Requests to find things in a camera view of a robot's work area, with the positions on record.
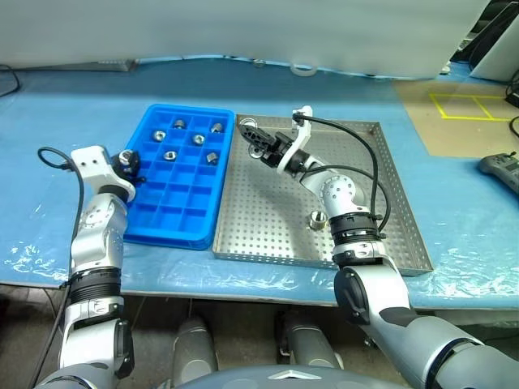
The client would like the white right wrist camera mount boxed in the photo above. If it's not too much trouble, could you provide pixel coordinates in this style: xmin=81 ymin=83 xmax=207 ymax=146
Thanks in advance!
xmin=277 ymin=105 xmax=314 ymax=176

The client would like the blue table mat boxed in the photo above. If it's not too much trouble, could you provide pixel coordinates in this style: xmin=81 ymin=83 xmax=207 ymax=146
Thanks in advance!
xmin=0 ymin=54 xmax=519 ymax=311

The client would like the black equipment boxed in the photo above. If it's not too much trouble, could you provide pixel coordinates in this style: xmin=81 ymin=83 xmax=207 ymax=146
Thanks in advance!
xmin=457 ymin=0 xmax=519 ymax=66

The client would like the brown cardboard sheet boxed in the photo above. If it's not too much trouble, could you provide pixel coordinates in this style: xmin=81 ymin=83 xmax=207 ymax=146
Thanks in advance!
xmin=395 ymin=79 xmax=519 ymax=160

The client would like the black cable bundle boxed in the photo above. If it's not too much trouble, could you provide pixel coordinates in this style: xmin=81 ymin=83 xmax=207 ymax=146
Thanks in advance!
xmin=504 ymin=67 xmax=519 ymax=107

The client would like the perforated steel tray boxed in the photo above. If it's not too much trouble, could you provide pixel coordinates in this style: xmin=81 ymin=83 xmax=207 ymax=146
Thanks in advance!
xmin=212 ymin=113 xmax=435 ymax=277

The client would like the dark grey rounded shape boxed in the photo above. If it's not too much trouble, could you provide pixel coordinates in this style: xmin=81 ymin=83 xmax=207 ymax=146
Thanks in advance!
xmin=274 ymin=310 xmax=345 ymax=370
xmin=172 ymin=314 xmax=220 ymax=384

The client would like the grey power strip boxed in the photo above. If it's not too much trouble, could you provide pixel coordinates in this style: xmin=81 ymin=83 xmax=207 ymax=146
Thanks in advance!
xmin=83 ymin=58 xmax=137 ymax=73

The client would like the thin black cable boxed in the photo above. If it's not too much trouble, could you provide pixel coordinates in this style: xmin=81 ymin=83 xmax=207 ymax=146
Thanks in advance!
xmin=0 ymin=63 xmax=20 ymax=99

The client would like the dark grey remote controller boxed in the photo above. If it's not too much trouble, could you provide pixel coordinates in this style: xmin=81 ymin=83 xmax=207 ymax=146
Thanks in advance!
xmin=477 ymin=152 xmax=519 ymax=190

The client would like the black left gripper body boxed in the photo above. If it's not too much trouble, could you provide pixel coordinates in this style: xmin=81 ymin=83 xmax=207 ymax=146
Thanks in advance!
xmin=114 ymin=160 xmax=148 ymax=186

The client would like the blue compartment tray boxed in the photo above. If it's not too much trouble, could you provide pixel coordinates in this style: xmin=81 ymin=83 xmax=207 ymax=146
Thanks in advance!
xmin=122 ymin=103 xmax=237 ymax=253

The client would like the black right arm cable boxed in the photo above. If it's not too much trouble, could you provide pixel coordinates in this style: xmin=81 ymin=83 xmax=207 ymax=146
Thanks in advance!
xmin=292 ymin=112 xmax=391 ymax=241

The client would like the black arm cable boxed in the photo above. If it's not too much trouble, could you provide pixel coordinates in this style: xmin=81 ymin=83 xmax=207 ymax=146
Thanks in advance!
xmin=292 ymin=112 xmax=391 ymax=241
xmin=30 ymin=147 xmax=87 ymax=386

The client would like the grey robot torso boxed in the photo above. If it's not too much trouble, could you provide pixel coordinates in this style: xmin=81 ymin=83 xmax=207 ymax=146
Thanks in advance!
xmin=161 ymin=363 xmax=390 ymax=389

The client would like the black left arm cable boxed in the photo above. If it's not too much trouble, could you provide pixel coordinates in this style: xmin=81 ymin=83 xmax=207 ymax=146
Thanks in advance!
xmin=30 ymin=147 xmax=87 ymax=386

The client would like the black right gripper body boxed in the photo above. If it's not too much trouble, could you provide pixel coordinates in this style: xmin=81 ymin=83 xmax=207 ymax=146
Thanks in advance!
xmin=261 ymin=131 xmax=296 ymax=168

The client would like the white panel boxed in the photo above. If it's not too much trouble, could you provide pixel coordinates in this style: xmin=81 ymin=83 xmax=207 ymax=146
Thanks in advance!
xmin=470 ymin=0 xmax=519 ymax=80

